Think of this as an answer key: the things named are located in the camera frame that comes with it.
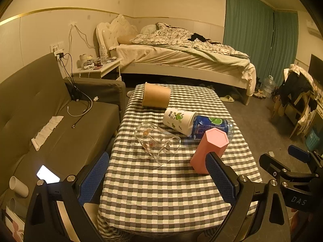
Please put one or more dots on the white bed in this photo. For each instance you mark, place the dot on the white bed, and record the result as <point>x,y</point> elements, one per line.
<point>176,63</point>

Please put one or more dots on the clear water bottle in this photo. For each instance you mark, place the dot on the clear water bottle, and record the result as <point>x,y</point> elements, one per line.
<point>103,54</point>

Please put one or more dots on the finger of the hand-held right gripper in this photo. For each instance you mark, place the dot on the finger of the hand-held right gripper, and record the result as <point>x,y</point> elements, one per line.
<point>299,153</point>
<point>272,165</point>

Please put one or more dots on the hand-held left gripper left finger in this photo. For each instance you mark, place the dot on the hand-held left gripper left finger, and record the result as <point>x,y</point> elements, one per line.
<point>92,180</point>

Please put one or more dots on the beige slipper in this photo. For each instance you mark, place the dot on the beige slipper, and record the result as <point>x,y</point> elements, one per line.
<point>227,98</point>

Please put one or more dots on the white pillow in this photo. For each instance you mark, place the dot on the white pillow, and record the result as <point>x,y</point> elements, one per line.
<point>149,29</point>

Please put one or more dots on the black clothing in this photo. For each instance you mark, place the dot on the black clothing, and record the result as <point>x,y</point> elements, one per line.
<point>199,37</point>

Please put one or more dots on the grey sofa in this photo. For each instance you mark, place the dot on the grey sofa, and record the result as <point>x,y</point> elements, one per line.
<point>30,98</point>

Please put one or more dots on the green curtain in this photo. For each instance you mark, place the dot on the green curtain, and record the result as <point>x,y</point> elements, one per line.
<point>247,20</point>

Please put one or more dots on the white paper cup green print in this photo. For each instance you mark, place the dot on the white paper cup green print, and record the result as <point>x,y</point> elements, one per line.
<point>178,121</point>

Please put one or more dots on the black television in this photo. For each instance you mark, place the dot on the black television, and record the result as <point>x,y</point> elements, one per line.
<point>316,69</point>

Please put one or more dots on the smartphone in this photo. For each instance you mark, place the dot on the smartphone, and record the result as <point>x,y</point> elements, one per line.
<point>48,174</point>

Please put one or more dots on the clear glass cup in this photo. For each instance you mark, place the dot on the clear glass cup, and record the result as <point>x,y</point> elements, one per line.
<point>156,143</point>

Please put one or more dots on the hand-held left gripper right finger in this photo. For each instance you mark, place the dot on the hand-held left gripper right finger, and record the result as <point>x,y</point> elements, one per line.
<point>219,179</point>

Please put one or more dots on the white nightstand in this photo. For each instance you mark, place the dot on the white nightstand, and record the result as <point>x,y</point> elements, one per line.
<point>106,68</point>

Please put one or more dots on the checked tablecloth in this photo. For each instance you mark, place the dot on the checked tablecloth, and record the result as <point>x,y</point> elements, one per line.
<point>156,201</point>

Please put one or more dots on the blue plastic basket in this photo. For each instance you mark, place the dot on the blue plastic basket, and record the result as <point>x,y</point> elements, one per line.
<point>311,140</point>

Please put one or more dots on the white jar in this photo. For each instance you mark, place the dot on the white jar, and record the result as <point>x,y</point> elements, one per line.
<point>83,60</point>

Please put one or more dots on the chair with clothes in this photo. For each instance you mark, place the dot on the chair with clothes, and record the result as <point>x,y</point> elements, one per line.
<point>295,90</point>

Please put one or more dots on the brown paper cup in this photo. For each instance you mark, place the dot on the brown paper cup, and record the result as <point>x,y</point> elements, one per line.
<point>156,94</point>

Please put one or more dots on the white folded tissue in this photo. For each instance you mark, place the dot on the white folded tissue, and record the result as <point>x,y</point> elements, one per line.
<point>46,131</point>

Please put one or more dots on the floral printed box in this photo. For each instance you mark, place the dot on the floral printed box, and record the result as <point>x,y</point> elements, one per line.
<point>15,225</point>

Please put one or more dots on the floral blanket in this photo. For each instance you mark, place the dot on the floral blanket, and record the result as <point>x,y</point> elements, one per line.
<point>176,36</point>

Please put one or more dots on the large water jug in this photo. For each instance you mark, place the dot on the large water jug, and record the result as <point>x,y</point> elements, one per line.
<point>269,85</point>

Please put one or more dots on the wall power strip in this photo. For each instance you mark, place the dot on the wall power strip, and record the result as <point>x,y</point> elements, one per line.
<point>57,50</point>

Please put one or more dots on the white air conditioner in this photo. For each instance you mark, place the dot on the white air conditioner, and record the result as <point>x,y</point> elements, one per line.
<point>313,27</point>

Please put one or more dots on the pink hexagonal cup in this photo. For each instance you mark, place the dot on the pink hexagonal cup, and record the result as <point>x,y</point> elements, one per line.
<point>208,151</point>

